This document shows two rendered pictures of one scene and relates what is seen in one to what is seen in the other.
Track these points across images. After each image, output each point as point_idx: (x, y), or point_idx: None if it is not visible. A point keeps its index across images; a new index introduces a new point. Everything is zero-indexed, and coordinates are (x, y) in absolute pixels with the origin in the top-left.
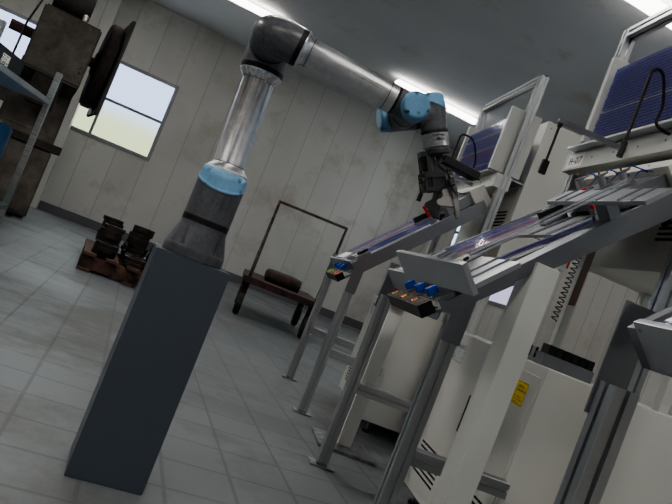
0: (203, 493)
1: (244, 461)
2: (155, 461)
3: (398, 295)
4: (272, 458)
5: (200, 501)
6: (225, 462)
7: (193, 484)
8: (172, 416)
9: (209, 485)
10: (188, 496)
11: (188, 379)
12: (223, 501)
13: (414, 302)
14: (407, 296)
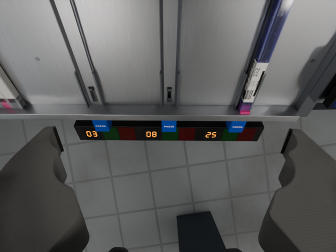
0: (184, 184)
1: (116, 161)
2: (213, 219)
3: (131, 136)
4: (91, 142)
5: (195, 184)
6: (129, 173)
7: (177, 189)
8: (219, 233)
9: (172, 181)
10: (194, 190)
11: (225, 247)
12: (186, 173)
13: (232, 139)
14: (169, 134)
